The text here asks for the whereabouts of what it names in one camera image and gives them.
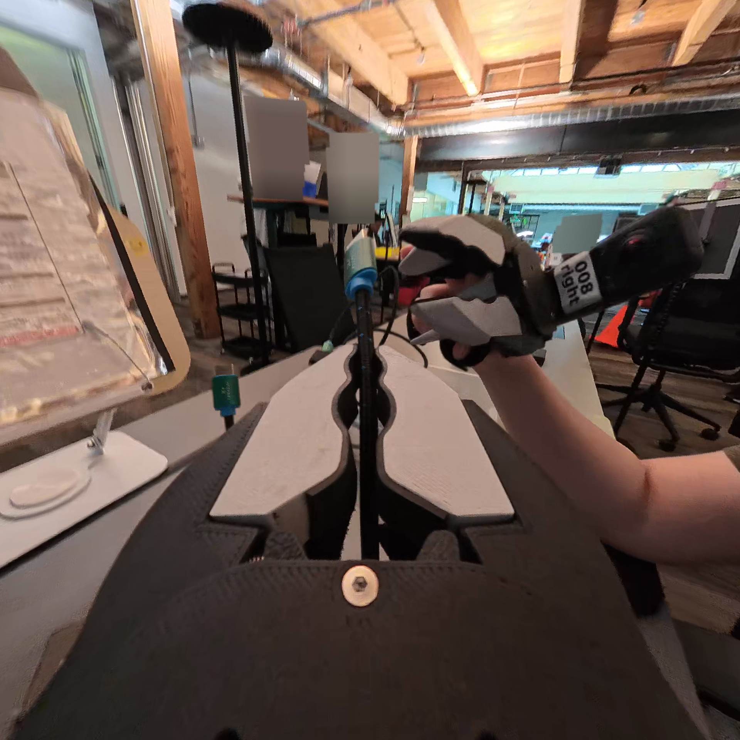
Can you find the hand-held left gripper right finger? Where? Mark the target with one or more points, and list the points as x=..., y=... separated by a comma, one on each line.
x=445, y=456

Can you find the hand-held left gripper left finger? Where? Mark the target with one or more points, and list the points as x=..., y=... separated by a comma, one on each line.
x=283, y=456

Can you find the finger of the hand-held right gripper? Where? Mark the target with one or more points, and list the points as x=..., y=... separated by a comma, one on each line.
x=468, y=321
x=468, y=240

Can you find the person's right hand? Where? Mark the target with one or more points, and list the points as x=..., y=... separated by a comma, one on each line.
x=451, y=289

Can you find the orange traffic cone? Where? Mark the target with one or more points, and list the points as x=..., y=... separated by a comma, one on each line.
x=616, y=329

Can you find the black office chair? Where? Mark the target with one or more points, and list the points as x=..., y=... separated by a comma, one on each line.
x=682, y=324

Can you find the black rolling cart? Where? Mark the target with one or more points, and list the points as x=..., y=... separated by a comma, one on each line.
x=237, y=311

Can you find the black mesh chair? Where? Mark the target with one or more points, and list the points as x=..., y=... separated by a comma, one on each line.
x=306, y=295

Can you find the blue storage bin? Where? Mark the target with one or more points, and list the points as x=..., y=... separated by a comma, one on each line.
x=312, y=189

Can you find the wooden document stand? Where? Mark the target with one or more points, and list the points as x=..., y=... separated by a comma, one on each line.
x=162, y=324

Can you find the wooden top desk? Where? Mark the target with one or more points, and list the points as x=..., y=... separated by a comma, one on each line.
x=277, y=201

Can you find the printed instruction sheet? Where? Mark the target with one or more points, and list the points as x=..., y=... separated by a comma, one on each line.
x=52, y=260

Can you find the silver ventilation duct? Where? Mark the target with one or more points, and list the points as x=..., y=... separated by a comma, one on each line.
x=520, y=118

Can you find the wooden post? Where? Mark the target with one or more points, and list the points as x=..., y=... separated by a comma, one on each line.
x=179, y=173

